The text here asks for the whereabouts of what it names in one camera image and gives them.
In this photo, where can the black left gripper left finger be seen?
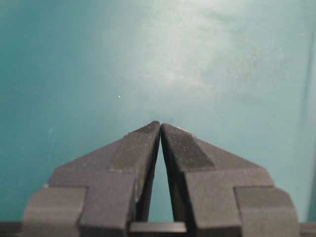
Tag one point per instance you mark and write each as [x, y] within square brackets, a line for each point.
[98, 194]

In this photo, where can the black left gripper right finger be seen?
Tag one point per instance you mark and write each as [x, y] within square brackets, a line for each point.
[218, 194]

